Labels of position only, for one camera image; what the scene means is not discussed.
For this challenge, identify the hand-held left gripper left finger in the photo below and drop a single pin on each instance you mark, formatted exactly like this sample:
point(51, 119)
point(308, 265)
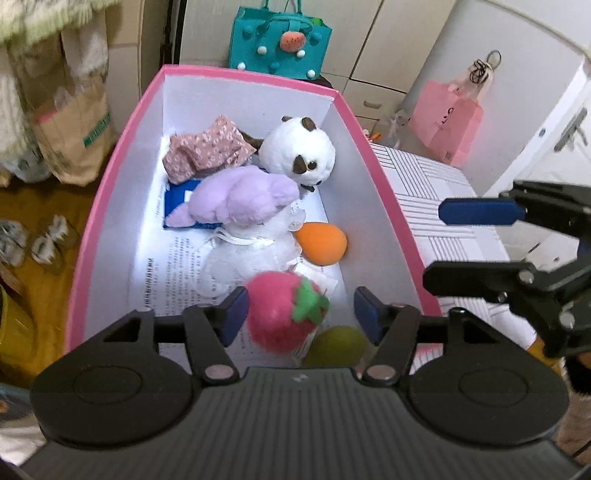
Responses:
point(235, 314)

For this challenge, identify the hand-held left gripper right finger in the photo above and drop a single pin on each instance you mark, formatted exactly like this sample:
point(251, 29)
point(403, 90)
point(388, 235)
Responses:
point(368, 314)

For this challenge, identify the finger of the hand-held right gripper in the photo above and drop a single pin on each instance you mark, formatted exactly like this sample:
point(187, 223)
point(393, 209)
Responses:
point(480, 211)
point(475, 279)

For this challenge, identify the pink strawberry plush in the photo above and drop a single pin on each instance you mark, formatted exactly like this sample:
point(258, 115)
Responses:
point(272, 314)

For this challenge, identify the green makeup sponge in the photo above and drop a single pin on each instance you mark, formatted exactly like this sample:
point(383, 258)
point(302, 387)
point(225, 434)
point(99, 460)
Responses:
point(334, 349)

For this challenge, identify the orange makeup sponge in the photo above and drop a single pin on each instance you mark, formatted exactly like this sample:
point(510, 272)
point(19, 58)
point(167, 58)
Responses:
point(321, 243)

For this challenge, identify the purple plush toy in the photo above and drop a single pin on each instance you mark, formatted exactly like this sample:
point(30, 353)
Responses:
point(240, 196)

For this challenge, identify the pink cardboard box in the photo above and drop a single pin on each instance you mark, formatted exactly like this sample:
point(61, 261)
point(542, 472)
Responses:
point(360, 194)

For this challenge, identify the blue wet wipes packet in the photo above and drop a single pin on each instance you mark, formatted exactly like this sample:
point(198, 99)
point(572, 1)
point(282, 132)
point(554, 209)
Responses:
point(178, 198)

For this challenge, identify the pink floral cloth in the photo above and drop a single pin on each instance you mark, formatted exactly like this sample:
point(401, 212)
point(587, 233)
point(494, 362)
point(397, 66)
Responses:
point(203, 147)

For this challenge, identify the white brown plush dog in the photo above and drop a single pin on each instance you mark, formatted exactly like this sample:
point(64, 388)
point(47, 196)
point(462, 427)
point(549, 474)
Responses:
point(286, 147)

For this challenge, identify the printed paper sheet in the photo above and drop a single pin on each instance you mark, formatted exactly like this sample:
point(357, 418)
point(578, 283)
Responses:
point(171, 272)

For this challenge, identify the pink shopping bag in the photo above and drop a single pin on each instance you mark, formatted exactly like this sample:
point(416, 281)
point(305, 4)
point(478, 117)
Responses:
point(445, 124)

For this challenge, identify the white refrigerator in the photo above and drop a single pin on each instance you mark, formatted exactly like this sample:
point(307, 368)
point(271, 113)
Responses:
point(517, 92)

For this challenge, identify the cream wardrobe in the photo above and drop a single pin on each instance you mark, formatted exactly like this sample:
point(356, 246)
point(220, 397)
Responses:
point(360, 37)

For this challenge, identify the brown paper bag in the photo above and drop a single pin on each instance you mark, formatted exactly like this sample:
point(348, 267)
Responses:
point(69, 129)

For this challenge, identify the white green paper bag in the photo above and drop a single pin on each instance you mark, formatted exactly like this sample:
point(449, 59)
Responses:
point(30, 166)

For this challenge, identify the teal felt handbag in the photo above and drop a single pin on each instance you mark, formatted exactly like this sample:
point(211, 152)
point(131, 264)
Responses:
point(258, 32)

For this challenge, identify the fluffy cream green robe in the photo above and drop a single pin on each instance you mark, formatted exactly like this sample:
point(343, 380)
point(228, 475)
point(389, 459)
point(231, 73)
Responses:
point(27, 14)

